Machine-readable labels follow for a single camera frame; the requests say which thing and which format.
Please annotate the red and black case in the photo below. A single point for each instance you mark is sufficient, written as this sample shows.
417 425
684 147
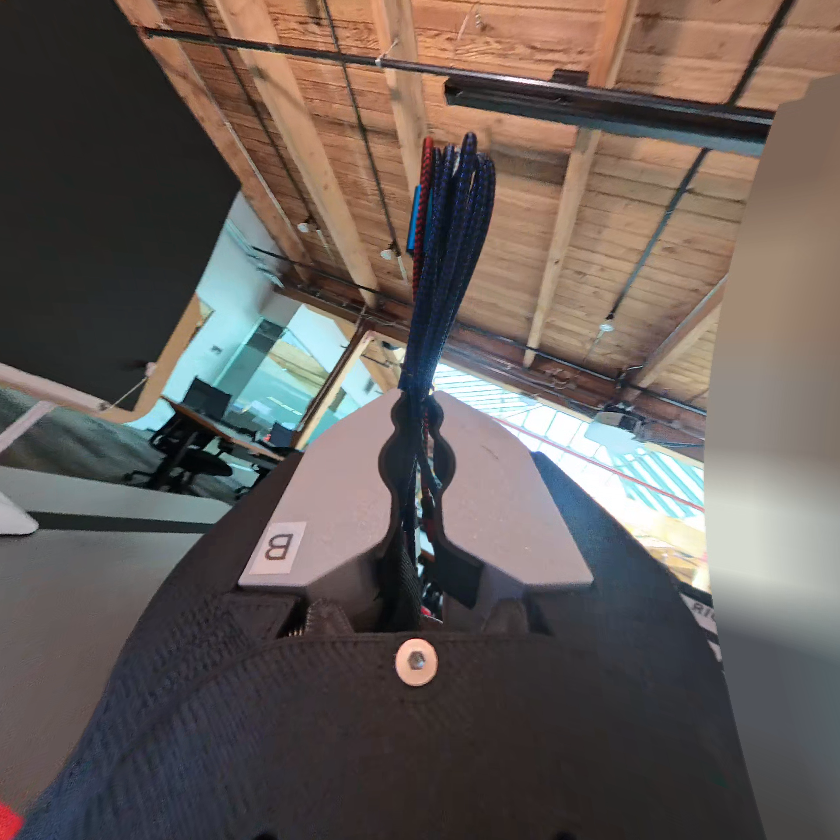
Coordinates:
8 820

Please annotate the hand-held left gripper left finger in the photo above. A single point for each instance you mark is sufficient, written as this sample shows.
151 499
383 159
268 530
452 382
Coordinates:
321 499

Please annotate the wooden office desk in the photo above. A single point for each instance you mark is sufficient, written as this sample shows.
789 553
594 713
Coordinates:
216 426

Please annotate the black office chair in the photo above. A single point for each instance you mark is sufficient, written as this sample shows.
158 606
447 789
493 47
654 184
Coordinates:
197 467

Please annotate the white ceiling device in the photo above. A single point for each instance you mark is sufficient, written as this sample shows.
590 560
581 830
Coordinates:
613 430

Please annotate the black panel with wooden rim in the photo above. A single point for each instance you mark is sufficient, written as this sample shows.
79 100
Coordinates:
98 197

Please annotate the white ceiling spotlight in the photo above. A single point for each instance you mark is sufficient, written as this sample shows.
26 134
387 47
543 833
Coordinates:
392 253
308 228
605 326

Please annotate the black ceiling light rail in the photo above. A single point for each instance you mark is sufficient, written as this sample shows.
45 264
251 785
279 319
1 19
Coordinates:
590 108

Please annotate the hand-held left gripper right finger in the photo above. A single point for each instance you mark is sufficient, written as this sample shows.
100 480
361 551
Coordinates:
512 505

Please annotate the white panel stand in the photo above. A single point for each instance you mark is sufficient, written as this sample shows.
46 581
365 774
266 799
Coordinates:
16 518

